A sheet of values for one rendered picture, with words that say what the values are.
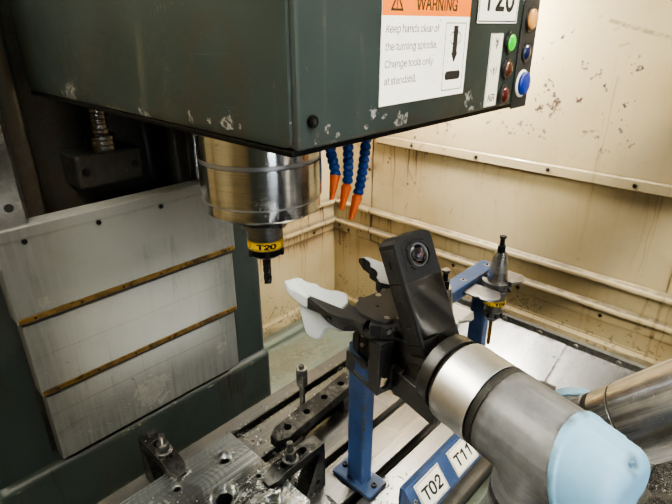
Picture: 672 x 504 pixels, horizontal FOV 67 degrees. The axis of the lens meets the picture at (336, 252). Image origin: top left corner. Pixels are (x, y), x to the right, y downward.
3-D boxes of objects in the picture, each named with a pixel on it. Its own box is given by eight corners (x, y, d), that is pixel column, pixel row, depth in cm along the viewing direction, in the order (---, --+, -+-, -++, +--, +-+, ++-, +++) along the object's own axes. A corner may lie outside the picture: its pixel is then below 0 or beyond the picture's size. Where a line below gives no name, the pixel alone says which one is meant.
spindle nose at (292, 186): (278, 182, 79) (274, 103, 75) (346, 207, 68) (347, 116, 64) (182, 203, 70) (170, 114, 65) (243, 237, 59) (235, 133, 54)
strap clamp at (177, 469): (196, 506, 96) (186, 446, 90) (180, 517, 94) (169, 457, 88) (160, 468, 104) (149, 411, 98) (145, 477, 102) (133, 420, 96)
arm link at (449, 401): (468, 387, 38) (534, 350, 43) (426, 355, 42) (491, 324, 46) (456, 459, 42) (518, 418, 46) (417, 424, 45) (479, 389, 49)
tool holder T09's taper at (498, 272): (492, 273, 114) (496, 245, 111) (511, 279, 111) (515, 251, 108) (482, 279, 111) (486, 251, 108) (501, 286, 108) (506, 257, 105)
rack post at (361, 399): (387, 484, 101) (394, 361, 88) (369, 501, 97) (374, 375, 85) (349, 457, 107) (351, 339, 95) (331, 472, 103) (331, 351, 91)
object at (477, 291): (504, 296, 107) (505, 293, 107) (492, 305, 104) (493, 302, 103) (475, 285, 112) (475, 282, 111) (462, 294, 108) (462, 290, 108)
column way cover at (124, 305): (246, 364, 136) (229, 177, 115) (60, 466, 105) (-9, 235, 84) (235, 357, 139) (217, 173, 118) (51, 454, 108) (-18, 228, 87)
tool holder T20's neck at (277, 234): (270, 236, 75) (269, 215, 74) (290, 246, 71) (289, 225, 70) (241, 244, 72) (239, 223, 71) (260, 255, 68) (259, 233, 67)
